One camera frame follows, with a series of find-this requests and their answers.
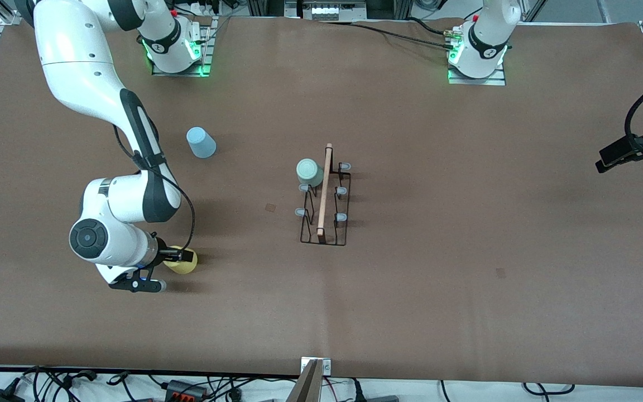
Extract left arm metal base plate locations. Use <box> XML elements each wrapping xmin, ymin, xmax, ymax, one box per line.
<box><xmin>448</xmin><ymin>61</ymin><xmax>506</xmax><ymax>86</ymax></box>

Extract black braided cable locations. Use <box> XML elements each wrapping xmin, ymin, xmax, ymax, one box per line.
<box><xmin>321</xmin><ymin>20</ymin><xmax>459</xmax><ymax>51</ymax></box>

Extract white electronics box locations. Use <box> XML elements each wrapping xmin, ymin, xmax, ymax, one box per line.
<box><xmin>285</xmin><ymin>0</ymin><xmax>367</xmax><ymax>22</ymax></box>

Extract small metal bracket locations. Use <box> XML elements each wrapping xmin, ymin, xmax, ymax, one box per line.
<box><xmin>301</xmin><ymin>357</ymin><xmax>332</xmax><ymax>376</ymax></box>

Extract black box orange connectors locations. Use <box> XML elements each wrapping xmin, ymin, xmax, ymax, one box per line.
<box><xmin>164</xmin><ymin>380</ymin><xmax>209</xmax><ymax>402</ymax></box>

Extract wooden camera post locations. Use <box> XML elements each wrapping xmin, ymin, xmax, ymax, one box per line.
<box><xmin>285</xmin><ymin>358</ymin><xmax>325</xmax><ymax>402</ymax></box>

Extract yellow plastic cup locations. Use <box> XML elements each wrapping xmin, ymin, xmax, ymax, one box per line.
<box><xmin>164</xmin><ymin>246</ymin><xmax>199</xmax><ymax>275</ymax></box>

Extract pale green plastic cup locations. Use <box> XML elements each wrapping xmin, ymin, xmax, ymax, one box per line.
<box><xmin>296</xmin><ymin>159</ymin><xmax>324</xmax><ymax>188</ymax></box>

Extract black wire cup holder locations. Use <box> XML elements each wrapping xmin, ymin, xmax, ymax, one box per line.
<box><xmin>295</xmin><ymin>143</ymin><xmax>352</xmax><ymax>247</ymax></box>

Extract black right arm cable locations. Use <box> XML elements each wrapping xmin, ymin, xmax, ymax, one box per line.
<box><xmin>112</xmin><ymin>126</ymin><xmax>196</xmax><ymax>263</ymax></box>

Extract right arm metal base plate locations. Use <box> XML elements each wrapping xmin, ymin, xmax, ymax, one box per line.
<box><xmin>151</xmin><ymin>22</ymin><xmax>213</xmax><ymax>78</ymax></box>

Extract light blue plastic cup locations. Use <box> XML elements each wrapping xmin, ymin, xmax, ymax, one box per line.
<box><xmin>186</xmin><ymin>127</ymin><xmax>217</xmax><ymax>159</ymax></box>

